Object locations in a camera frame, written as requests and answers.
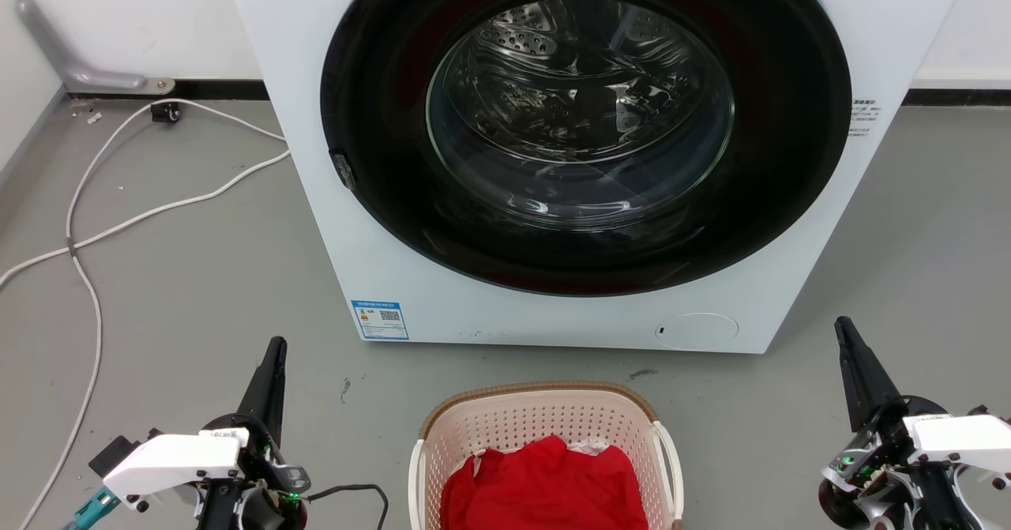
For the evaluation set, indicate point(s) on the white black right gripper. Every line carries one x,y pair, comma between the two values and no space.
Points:
948,439

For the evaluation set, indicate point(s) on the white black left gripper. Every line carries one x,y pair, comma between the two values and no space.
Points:
178,459

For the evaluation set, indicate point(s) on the beige perforated laundry basket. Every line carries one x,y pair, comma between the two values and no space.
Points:
521,413

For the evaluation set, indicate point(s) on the blue energy label sticker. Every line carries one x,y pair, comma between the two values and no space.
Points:
380,320

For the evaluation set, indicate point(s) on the white front-load washing machine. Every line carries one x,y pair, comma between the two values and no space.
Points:
806,222

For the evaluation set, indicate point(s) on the round white filter cover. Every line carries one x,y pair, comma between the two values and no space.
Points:
697,331

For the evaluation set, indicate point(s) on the teal plastic connector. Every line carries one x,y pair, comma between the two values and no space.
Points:
91,508

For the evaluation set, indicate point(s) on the grey door latch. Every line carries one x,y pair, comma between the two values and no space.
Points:
343,170

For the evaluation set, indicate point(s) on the small printed text sticker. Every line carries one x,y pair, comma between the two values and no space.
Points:
864,118

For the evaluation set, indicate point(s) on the white patterned cloth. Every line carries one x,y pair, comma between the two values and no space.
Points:
586,446

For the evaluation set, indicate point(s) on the red garment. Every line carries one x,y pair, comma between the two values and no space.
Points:
545,486

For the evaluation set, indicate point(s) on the black round washer door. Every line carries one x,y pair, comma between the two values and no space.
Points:
379,119

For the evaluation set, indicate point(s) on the small black caster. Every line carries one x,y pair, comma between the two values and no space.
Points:
166,111

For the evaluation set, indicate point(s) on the small white floor scrap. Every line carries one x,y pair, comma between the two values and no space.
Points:
94,118

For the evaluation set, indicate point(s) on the grey metal pipe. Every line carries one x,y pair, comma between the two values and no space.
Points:
95,79

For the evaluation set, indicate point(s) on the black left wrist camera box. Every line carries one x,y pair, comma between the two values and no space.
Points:
112,452

